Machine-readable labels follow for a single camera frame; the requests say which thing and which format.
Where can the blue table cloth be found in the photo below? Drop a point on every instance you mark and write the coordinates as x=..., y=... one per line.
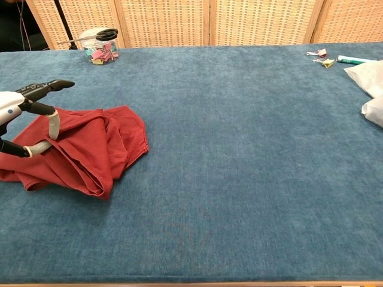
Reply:
x=239, y=179

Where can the red t-shirt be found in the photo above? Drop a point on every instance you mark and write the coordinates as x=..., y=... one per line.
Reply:
x=89, y=149

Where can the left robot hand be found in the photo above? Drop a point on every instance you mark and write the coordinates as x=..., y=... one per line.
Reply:
x=12, y=104

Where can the pink binder clip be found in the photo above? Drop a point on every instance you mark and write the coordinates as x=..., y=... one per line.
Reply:
x=322, y=53

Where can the white teal glue tube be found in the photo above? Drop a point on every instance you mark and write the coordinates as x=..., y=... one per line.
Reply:
x=350, y=59

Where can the plain white plastic bag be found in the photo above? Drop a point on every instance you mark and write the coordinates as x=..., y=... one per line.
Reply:
x=374, y=113

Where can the wicker folding screen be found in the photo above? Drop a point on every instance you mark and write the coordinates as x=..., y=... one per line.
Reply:
x=167, y=21

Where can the pink clip inside jar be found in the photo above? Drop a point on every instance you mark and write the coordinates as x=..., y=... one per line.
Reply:
x=98, y=54

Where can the clear plastic clip jar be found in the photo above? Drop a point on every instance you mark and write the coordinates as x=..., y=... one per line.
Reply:
x=89, y=45

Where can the white bag with label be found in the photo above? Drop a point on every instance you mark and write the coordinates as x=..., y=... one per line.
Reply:
x=368, y=77

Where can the yellow binder clip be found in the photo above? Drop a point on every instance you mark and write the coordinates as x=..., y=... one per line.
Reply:
x=329, y=63

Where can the black tripod stand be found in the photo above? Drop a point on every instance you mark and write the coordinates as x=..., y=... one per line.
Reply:
x=63, y=21

